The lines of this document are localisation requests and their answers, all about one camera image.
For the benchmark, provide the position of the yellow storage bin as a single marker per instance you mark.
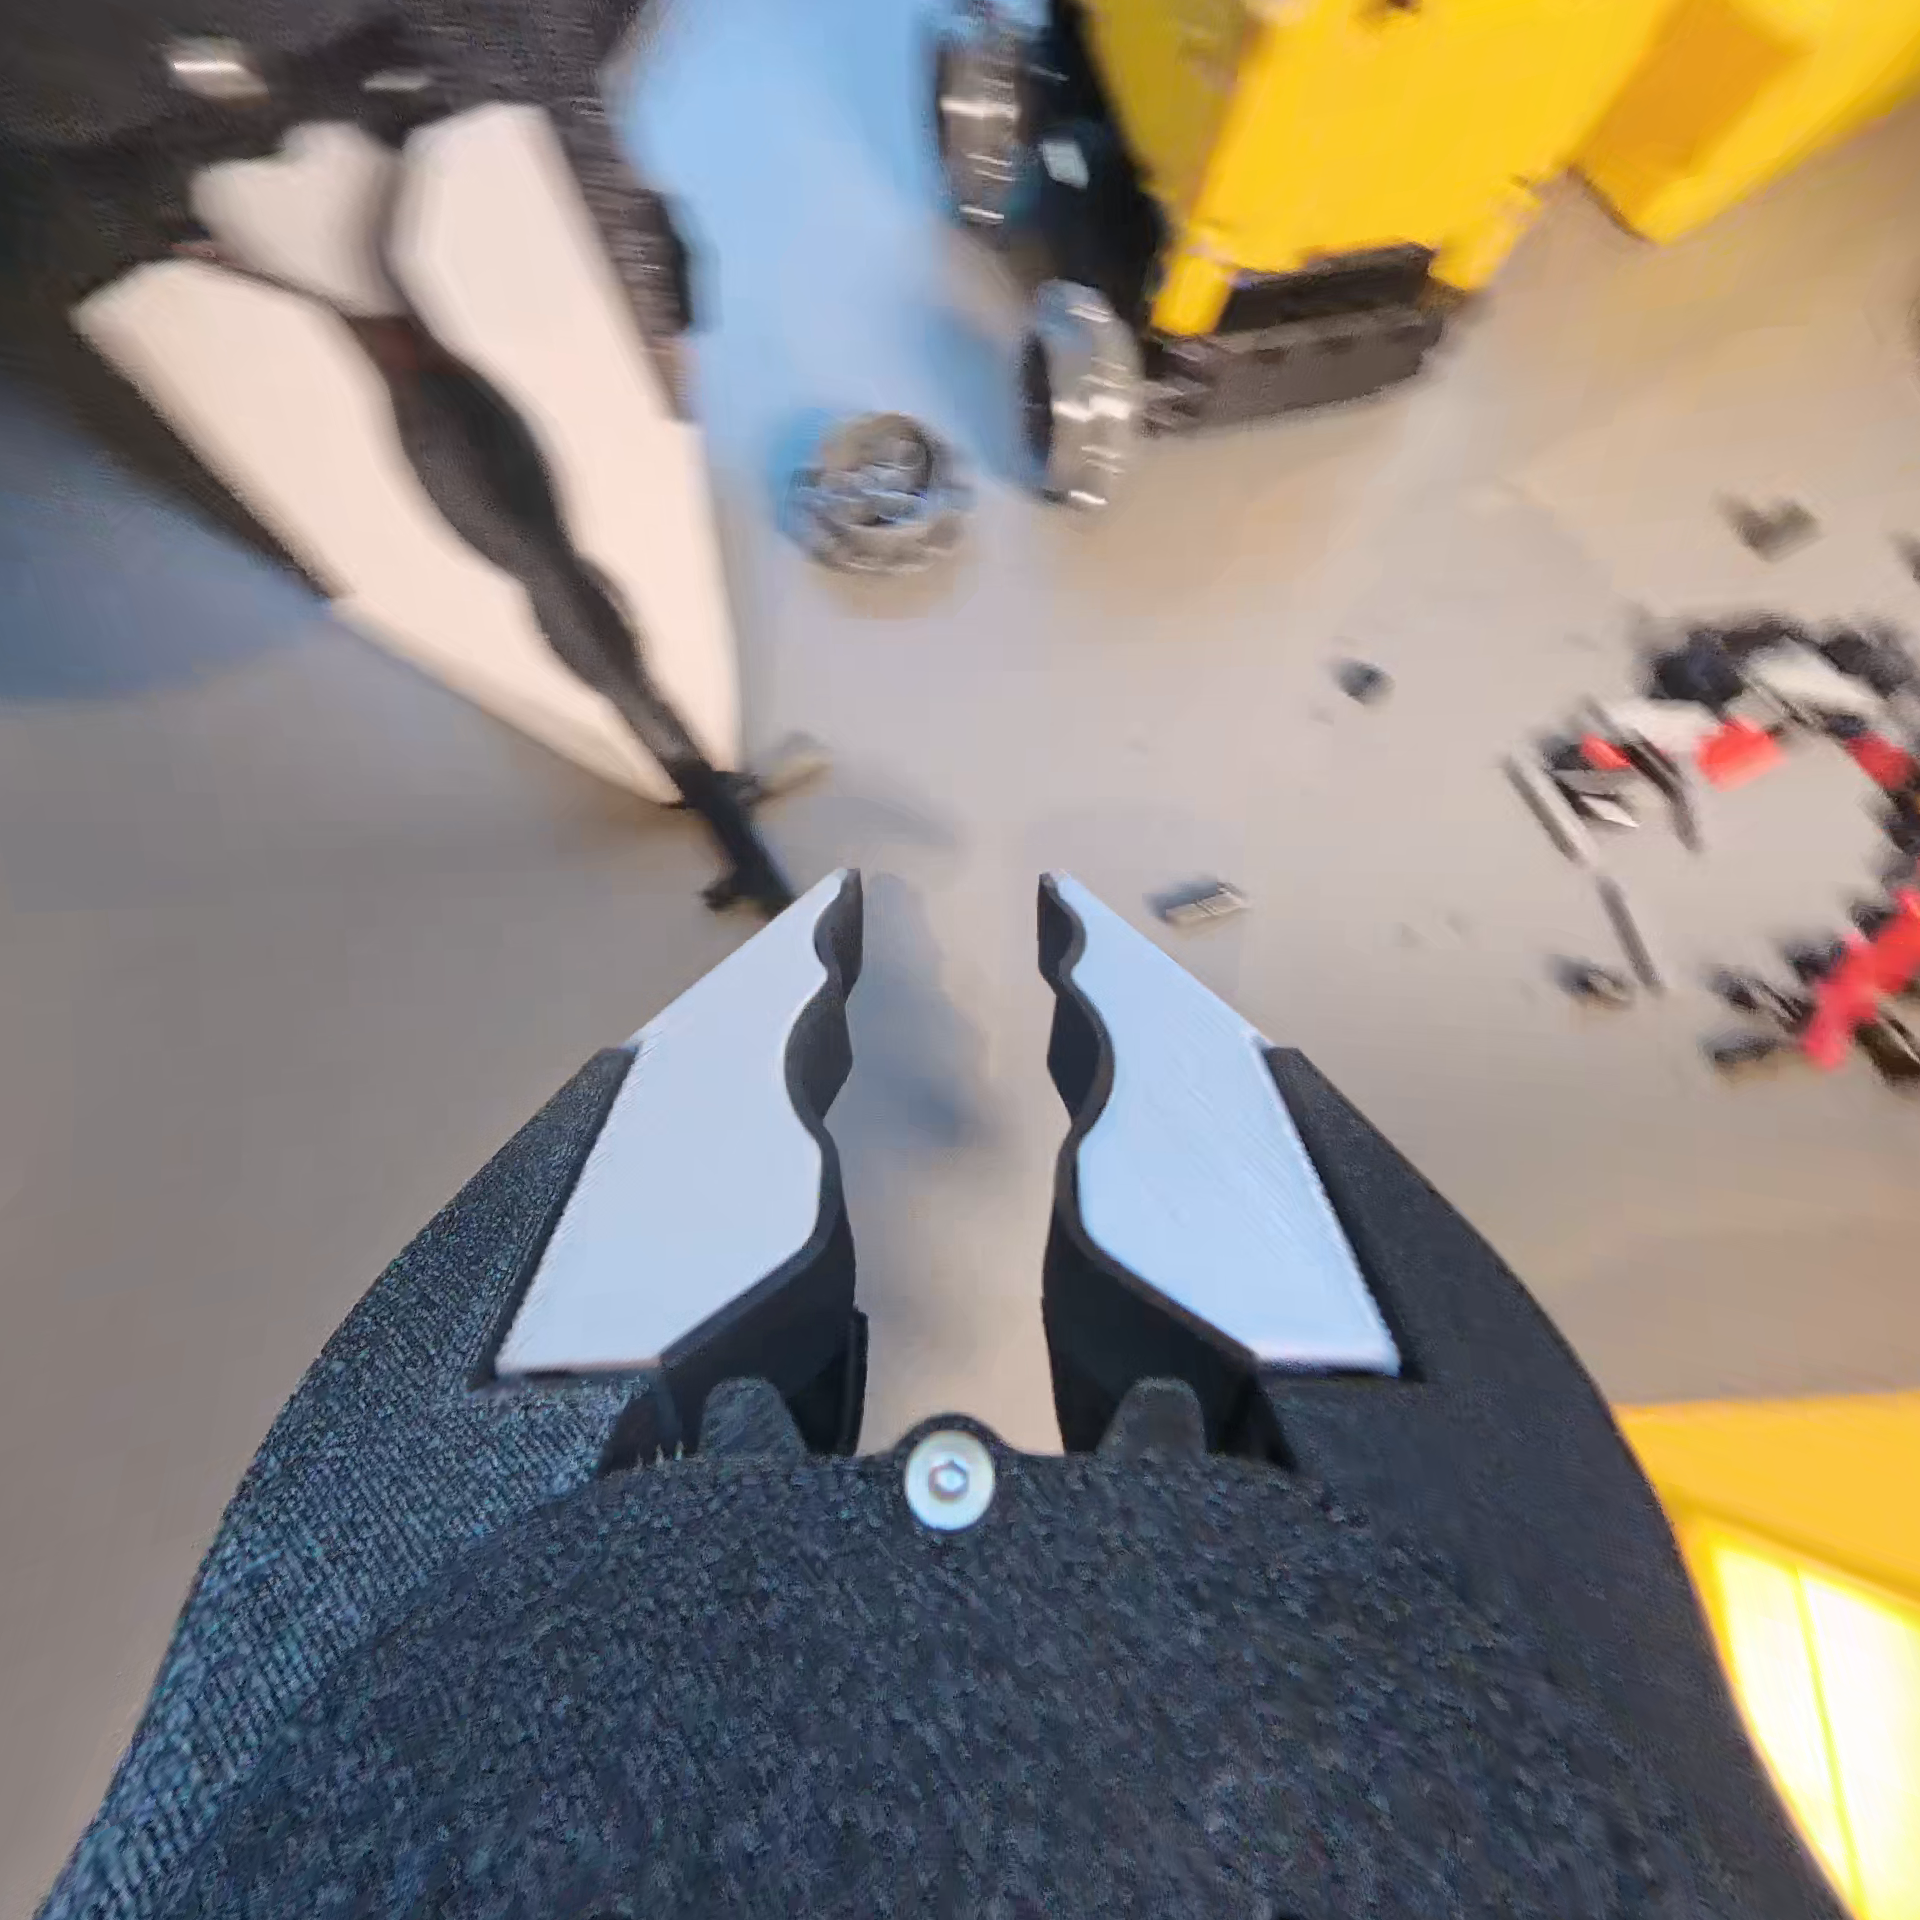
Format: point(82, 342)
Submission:
point(1801, 1621)
point(1771, 106)

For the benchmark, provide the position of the grey desk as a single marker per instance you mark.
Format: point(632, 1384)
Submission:
point(1350, 1201)

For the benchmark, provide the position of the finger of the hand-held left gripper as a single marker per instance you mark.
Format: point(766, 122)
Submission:
point(556, 301)
point(300, 450)

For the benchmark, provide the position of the thin black holed brick beam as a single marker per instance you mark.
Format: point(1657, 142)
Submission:
point(736, 842)

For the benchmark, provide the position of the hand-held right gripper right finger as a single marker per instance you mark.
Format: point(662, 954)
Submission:
point(1229, 1201)

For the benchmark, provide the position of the small black brick pin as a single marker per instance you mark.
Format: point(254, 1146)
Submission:
point(1201, 901)

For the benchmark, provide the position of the yellow toy brick vehicle model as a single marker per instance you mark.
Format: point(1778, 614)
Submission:
point(1350, 151)

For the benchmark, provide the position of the grey toothed brick wheel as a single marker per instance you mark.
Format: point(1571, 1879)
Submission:
point(875, 490)

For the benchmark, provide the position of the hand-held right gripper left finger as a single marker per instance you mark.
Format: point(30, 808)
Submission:
point(675, 1201)

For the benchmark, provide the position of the pile of black brick parts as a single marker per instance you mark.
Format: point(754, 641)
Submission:
point(1771, 811)

